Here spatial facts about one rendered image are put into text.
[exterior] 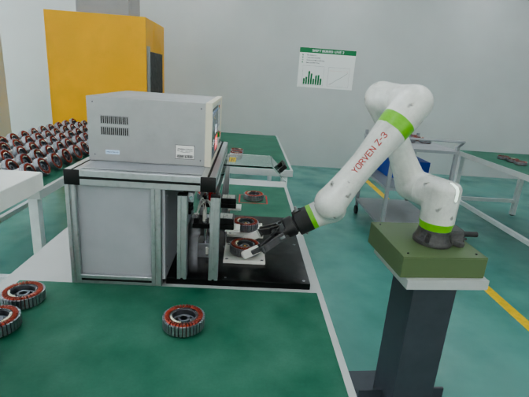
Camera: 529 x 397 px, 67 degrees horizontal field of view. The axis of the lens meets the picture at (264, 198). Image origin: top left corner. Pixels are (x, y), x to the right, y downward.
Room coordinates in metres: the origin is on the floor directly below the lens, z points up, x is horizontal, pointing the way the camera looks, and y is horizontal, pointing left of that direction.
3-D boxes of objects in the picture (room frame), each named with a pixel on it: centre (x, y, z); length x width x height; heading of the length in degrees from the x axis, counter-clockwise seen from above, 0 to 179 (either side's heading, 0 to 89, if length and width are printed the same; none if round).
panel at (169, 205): (1.47, 0.32, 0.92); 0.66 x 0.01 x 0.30; 3
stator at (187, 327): (0.93, 0.19, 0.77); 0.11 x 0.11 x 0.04
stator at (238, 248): (1.36, 0.06, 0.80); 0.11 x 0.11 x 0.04
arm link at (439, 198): (1.49, -0.67, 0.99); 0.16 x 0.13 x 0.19; 25
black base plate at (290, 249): (1.48, 0.08, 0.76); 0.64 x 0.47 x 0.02; 3
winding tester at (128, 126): (1.48, 0.39, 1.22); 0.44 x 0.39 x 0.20; 3
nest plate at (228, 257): (1.36, 0.06, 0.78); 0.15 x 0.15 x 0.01; 3
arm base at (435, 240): (1.48, -0.73, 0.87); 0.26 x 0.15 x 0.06; 95
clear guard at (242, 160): (1.69, 0.08, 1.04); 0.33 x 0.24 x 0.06; 93
